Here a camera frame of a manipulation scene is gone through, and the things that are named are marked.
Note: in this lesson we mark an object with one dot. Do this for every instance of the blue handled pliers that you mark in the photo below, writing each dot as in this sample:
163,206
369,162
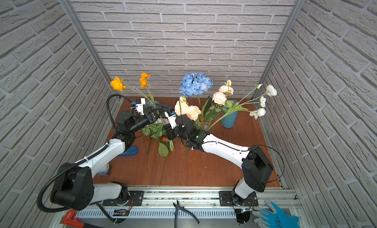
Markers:
179,208

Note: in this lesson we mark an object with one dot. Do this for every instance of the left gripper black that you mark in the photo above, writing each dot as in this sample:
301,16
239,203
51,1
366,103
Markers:
151,112

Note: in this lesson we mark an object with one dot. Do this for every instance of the teal ceramic vase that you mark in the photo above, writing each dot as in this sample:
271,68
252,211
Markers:
229,121

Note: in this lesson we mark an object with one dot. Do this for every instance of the aluminium mounting rail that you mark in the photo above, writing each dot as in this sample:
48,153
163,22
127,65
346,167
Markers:
204,202

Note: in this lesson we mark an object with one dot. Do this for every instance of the clear glass vase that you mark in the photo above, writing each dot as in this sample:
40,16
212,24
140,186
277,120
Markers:
205,126

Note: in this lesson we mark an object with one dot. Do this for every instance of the peach rose flower stem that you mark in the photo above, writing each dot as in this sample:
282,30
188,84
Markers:
218,101

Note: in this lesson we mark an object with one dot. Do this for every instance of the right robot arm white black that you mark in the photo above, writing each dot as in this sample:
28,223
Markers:
255,165

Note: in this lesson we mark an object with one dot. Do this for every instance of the dusty blue hydrangea stem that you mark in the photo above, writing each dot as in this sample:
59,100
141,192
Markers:
162,107

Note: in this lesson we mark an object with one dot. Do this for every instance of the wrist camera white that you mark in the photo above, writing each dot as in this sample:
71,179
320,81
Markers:
138,105
171,116

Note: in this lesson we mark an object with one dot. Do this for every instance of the red gerbera flower stem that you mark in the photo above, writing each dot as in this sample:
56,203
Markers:
165,147

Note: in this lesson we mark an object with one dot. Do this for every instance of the red clamp tool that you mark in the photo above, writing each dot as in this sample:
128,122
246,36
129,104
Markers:
70,219

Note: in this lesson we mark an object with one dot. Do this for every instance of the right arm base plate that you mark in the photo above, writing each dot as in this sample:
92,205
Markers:
237,198

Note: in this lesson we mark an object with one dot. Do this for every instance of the blue oval dish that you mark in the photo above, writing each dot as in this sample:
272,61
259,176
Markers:
133,150

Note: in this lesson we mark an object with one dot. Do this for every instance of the white ranunculus flower stem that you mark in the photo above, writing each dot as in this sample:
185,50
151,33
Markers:
255,106

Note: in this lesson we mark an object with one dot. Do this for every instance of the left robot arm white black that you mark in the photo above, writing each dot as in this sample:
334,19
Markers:
73,186

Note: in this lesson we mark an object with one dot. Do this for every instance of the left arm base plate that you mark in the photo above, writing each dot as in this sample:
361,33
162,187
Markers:
134,197

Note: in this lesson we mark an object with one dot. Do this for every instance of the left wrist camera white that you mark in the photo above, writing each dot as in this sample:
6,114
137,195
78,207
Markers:
138,105

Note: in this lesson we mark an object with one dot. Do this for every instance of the blue grey work glove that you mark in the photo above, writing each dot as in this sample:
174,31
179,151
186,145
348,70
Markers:
276,218

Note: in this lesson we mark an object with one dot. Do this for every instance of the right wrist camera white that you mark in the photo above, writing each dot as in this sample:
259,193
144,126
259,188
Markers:
171,116

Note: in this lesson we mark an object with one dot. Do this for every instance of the blue hydrangea flower stem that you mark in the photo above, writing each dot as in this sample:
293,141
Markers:
195,84

